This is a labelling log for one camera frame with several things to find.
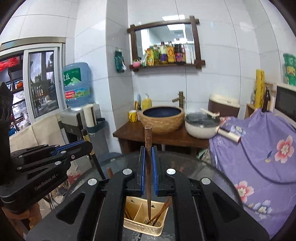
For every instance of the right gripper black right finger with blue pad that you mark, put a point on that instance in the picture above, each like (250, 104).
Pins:
(161, 184)

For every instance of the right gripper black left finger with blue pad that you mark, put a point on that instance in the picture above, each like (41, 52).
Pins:
(136, 162)

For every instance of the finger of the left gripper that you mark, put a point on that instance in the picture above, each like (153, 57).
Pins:
(78, 149)

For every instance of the brown wooden chopstick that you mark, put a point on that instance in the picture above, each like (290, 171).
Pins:
(127, 213)
(154, 220)
(148, 163)

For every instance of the black chopstick gold band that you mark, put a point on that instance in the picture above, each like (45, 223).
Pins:
(92, 154)

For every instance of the person's left hand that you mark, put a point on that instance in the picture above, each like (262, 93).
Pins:
(32, 214)

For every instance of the water dispenser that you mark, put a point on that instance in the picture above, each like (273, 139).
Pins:
(73, 122)

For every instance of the paper towel roll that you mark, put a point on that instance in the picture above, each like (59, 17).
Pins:
(89, 116)

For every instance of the beige plastic utensil holder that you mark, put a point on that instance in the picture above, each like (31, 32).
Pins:
(138, 210)

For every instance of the dark wooden sink table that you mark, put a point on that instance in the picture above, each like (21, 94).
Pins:
(131, 137)

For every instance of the woven basin sink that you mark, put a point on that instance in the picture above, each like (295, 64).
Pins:
(162, 119)

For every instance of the yellow mug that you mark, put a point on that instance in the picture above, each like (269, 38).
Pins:
(132, 115)

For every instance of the white pan with lid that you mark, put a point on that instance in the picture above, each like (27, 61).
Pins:
(206, 125)

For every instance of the blue water jug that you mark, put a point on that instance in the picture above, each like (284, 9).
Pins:
(76, 85)

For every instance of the yellow soap bottle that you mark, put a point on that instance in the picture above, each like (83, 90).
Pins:
(146, 102)

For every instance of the wooden faucet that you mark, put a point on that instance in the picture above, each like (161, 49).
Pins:
(180, 99)

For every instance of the green hanging bag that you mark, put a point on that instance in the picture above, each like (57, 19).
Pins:
(119, 61)

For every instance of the sliding window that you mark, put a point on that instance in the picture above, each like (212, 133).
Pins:
(36, 80)

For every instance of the brown white rice cooker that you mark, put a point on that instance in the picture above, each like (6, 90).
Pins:
(226, 106)

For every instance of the purple floral cloth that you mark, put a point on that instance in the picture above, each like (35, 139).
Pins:
(261, 166)

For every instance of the yellow box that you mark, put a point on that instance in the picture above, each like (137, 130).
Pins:
(259, 88)

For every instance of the dark glass bottle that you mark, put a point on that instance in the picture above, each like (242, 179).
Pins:
(266, 101)

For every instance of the wooden framed mirror shelf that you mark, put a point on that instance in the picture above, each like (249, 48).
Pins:
(166, 44)

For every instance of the microwave oven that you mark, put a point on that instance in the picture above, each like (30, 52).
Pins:
(285, 102)

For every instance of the green packages stack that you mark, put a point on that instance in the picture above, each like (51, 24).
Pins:
(290, 69)

